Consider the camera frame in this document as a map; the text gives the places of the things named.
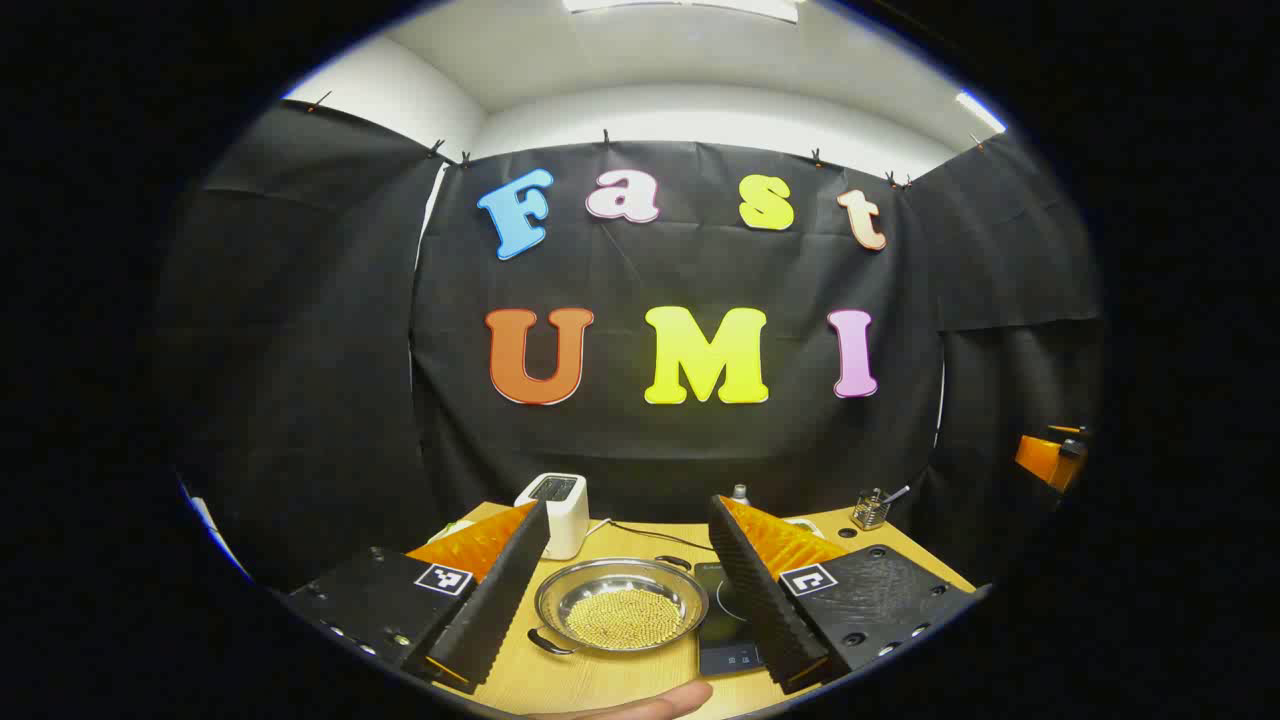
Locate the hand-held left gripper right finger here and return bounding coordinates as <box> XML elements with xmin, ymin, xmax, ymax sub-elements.
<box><xmin>708</xmin><ymin>494</ymin><xmax>981</xmax><ymax>696</ymax></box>

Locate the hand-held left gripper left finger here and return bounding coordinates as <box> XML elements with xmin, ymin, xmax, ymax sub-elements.
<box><xmin>285</xmin><ymin>500</ymin><xmax>551</xmax><ymax>696</ymax></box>

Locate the black induction cooktop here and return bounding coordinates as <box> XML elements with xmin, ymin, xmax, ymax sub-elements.
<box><xmin>693</xmin><ymin>562</ymin><xmax>767</xmax><ymax>677</ymax></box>

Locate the steel pot with black handles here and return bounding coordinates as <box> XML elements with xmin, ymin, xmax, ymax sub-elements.
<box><xmin>527</xmin><ymin>553</ymin><xmax>710</xmax><ymax>656</ymax></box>

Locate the pile of yellow soybeans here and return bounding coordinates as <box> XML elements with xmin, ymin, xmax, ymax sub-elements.
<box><xmin>565</xmin><ymin>588</ymin><xmax>686</xmax><ymax>651</ymax></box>

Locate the white toaster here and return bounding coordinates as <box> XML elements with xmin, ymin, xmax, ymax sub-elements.
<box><xmin>514</xmin><ymin>473</ymin><xmax>590</xmax><ymax>561</ymax></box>

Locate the black backdrop cloth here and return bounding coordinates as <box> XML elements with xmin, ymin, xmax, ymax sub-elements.
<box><xmin>155</xmin><ymin>98</ymin><xmax>1106</xmax><ymax>591</ymax></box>

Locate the large ceiling light panel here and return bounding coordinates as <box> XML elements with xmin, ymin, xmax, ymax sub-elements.
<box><xmin>562</xmin><ymin>0</ymin><xmax>801</xmax><ymax>23</ymax></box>

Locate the black power cable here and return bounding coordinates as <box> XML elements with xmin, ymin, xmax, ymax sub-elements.
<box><xmin>590</xmin><ymin>518</ymin><xmax>716</xmax><ymax>551</ymax></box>

